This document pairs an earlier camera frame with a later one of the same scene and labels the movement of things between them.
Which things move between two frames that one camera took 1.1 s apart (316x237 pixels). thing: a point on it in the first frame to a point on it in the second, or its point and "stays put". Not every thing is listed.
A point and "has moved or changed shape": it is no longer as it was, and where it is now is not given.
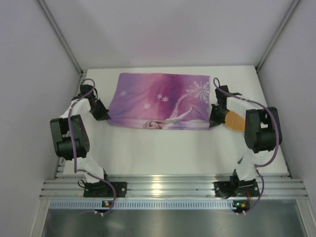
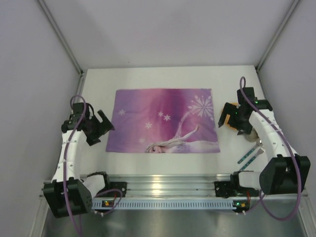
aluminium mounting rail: (172, 185) stays put
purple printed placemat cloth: (161, 101) has moved or changed shape
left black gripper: (101, 112) to (98, 129)
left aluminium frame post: (45, 9) stays put
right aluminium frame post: (276, 35) stays put
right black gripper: (215, 118) to (232, 118)
